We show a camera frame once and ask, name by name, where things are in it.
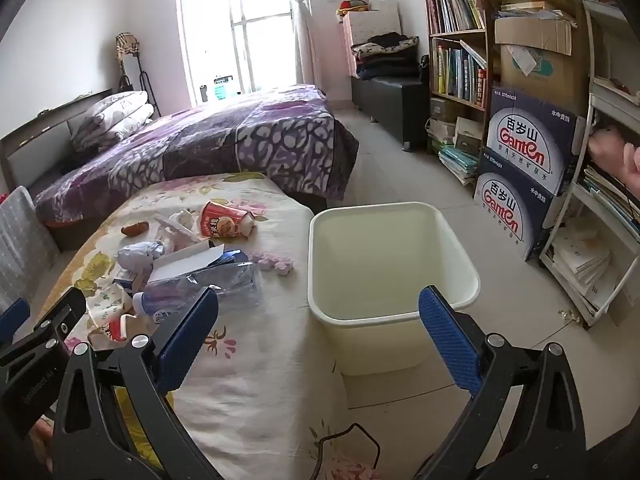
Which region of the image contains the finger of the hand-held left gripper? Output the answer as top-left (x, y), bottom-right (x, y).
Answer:
top-left (0, 287), bottom-right (89, 368)
top-left (0, 298), bottom-right (32, 347)

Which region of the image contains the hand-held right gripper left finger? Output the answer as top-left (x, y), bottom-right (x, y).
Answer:
top-left (50, 287), bottom-right (223, 480)

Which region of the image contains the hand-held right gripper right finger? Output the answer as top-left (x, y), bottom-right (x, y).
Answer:
top-left (419, 286), bottom-right (587, 480)

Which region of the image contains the red white wrapper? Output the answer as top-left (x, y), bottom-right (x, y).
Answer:
top-left (87, 312), bottom-right (139, 349)

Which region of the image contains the clear plastic bottle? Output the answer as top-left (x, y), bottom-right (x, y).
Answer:
top-left (142, 260), bottom-right (263, 319)

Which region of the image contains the white cardboard box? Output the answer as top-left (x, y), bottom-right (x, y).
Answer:
top-left (147, 239), bottom-right (226, 286)

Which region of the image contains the small blue white carton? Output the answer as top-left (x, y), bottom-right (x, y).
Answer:
top-left (113, 268), bottom-right (147, 294)

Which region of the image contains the blue white wrapper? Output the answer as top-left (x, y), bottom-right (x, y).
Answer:
top-left (117, 241), bottom-right (167, 274)

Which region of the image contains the white plastic waste bin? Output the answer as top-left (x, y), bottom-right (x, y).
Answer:
top-left (307, 201), bottom-right (482, 376)

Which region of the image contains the pink wrapper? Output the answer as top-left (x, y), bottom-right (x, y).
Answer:
top-left (248, 249), bottom-right (295, 277)

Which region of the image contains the red noodle cup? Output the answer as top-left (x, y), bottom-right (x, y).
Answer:
top-left (200, 200), bottom-right (257, 239)

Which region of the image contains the floral cloth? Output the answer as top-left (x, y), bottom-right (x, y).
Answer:
top-left (37, 172), bottom-right (351, 480)

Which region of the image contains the grey checked cushion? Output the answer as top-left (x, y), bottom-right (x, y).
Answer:
top-left (0, 186), bottom-right (61, 306)

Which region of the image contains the blue water carton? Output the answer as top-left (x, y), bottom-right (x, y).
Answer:
top-left (486, 86), bottom-right (594, 197)
top-left (473, 146), bottom-right (572, 262)

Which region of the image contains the stack of white booklets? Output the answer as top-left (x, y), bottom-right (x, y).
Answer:
top-left (549, 220), bottom-right (617, 312)

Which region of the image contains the stack of teal booklets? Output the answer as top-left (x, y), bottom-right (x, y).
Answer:
top-left (438, 144), bottom-right (481, 187)

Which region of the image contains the dark bed headboard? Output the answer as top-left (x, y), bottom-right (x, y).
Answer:
top-left (0, 89), bottom-right (113, 196)

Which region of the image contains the purple patterned bedspread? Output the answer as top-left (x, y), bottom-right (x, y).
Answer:
top-left (31, 84), bottom-right (360, 228)

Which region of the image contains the folded floral quilt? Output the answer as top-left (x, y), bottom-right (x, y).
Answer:
top-left (67, 91), bottom-right (155, 153)

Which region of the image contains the pile of books and boxes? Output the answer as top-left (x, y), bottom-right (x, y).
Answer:
top-left (428, 97), bottom-right (485, 158)

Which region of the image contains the black bench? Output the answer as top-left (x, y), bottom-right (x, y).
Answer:
top-left (351, 76), bottom-right (430, 150)

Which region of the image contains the pink soft object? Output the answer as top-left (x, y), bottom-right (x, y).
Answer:
top-left (586, 129), bottom-right (640, 189)

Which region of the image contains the black metal stand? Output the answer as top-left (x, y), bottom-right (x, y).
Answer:
top-left (138, 57), bottom-right (162, 118)

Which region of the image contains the green plastic basket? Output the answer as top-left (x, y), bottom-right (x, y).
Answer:
top-left (214, 76), bottom-right (240, 104)

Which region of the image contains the row of books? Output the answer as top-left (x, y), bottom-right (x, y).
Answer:
top-left (427, 0), bottom-right (487, 34)
top-left (432, 41), bottom-right (489, 109)

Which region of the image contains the plaid bag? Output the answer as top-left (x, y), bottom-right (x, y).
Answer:
top-left (116, 34), bottom-right (144, 60)

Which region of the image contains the stack of folded clothes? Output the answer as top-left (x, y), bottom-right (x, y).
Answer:
top-left (350, 32), bottom-right (421, 81)

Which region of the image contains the brown cardboard box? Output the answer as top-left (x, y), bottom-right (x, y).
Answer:
top-left (494, 14), bottom-right (592, 107)

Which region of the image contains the window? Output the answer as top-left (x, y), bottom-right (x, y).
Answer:
top-left (176, 0), bottom-right (301, 108)

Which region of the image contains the white quilted cushion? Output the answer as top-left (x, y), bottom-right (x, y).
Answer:
top-left (350, 1), bottom-right (402, 46)

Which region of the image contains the wooden bookshelf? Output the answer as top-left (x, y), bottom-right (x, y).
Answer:
top-left (419, 0), bottom-right (497, 158)

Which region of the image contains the white shelf unit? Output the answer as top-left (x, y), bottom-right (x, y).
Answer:
top-left (539, 0), bottom-right (640, 332)

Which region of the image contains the white curtain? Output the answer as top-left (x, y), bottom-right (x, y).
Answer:
top-left (280, 0), bottom-right (326, 91)

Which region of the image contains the black cable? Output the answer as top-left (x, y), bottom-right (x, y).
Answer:
top-left (309, 423), bottom-right (384, 480)

